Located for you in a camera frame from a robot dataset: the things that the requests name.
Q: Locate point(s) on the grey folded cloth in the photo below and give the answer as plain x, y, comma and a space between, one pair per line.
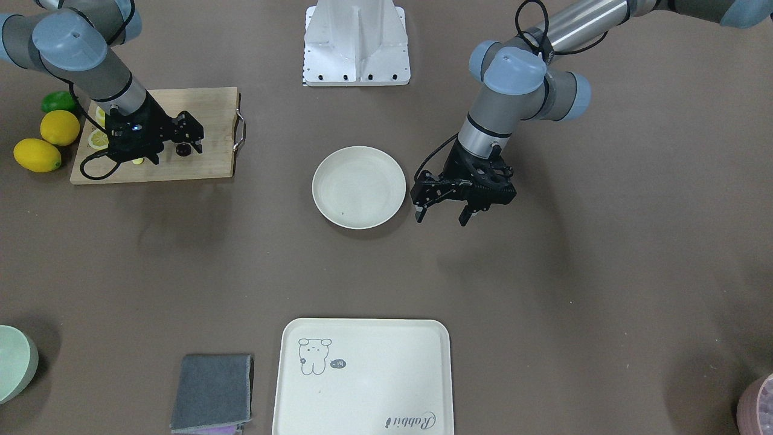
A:
213, 394

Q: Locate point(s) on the lemon slice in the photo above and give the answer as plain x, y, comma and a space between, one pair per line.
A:
98, 140

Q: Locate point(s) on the pink bowl with ice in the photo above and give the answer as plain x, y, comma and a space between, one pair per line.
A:
754, 409

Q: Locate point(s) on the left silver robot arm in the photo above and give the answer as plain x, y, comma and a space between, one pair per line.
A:
518, 84

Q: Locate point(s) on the dark red cherry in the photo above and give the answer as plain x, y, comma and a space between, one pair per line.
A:
183, 149

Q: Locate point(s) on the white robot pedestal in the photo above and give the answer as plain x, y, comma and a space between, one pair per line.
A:
355, 43

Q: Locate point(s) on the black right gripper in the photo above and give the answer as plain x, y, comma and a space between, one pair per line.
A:
154, 121

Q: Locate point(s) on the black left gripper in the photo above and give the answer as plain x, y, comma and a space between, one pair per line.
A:
447, 176

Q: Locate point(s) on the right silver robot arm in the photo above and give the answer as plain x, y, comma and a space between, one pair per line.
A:
73, 41

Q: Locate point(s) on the cream round plate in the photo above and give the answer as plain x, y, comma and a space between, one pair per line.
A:
358, 187

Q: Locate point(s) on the wooden cutting board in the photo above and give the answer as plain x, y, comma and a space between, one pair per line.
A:
216, 110

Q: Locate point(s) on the yellow lemon near board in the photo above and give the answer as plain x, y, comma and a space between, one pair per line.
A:
60, 128

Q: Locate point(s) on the cream rabbit tray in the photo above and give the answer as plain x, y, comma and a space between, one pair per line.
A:
364, 376

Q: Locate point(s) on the yellow lemon outer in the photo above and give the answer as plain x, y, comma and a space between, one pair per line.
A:
37, 155

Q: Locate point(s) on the mint green bowl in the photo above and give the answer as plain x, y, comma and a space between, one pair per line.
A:
19, 361

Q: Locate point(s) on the green lime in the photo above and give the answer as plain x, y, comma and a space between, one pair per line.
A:
58, 101

